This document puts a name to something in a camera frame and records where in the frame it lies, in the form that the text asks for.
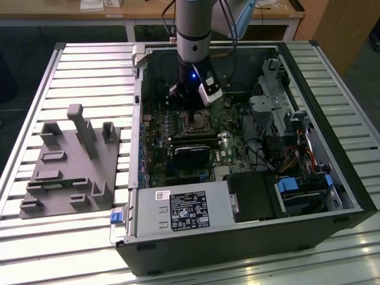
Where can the silver topped green CPU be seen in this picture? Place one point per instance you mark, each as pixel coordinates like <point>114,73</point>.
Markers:
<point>198,122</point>

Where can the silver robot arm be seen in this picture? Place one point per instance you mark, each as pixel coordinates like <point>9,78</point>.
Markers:
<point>193,29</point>

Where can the CPU socket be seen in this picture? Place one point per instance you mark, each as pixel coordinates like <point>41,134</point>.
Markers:
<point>186,128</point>

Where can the black graphics card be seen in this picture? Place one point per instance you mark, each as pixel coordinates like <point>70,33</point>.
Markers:
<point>191,154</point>

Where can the green motherboard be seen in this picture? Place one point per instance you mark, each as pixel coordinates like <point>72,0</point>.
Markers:
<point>231,139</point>

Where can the silver metal drive cage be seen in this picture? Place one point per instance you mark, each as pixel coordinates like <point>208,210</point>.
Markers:
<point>267,104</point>

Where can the silver finned heat sink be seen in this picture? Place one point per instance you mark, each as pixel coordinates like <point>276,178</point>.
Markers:
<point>222,172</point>

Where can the wooden desk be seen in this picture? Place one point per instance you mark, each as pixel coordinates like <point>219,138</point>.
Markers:
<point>142,13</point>

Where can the black drive bay box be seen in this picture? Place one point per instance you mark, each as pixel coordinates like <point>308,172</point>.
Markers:
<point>252,196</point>

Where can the silver power supply with label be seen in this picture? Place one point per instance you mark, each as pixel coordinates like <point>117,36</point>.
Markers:
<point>148,213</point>

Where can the white box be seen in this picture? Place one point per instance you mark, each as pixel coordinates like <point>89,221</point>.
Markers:
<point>92,6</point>

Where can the hard disk in blue carrier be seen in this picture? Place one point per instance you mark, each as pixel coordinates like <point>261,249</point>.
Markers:
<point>288,185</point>

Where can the grey parts rack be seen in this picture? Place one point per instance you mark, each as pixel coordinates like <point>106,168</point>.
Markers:
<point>68,166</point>

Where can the blue case latch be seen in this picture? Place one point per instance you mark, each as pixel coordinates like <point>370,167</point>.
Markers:
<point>116,217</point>

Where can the green RAM stick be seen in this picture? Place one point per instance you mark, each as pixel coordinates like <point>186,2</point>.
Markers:
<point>66,184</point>

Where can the black grey PC case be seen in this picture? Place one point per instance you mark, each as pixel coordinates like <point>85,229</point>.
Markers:
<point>207,252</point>

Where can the wooden cabinet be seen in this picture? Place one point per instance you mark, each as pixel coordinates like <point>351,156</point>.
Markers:
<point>341,29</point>

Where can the white silver wrist camera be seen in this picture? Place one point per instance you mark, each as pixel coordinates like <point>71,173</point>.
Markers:
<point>210,92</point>

